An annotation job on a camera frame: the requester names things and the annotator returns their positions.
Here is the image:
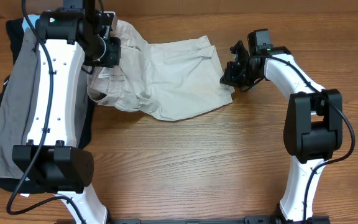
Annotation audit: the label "grey shorts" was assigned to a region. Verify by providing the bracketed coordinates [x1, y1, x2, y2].
[0, 27, 90, 180]

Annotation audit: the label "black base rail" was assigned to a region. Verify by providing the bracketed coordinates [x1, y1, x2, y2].
[54, 215, 331, 224]

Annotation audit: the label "beige cotton shorts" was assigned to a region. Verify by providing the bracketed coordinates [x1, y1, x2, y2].
[88, 21, 234, 121]

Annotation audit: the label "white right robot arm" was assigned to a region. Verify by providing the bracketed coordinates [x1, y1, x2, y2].
[221, 40, 344, 223]

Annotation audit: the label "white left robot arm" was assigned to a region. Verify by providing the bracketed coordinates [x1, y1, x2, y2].
[12, 2, 121, 223]

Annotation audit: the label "light blue garment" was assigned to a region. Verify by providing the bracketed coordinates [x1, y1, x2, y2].
[22, 14, 40, 32]

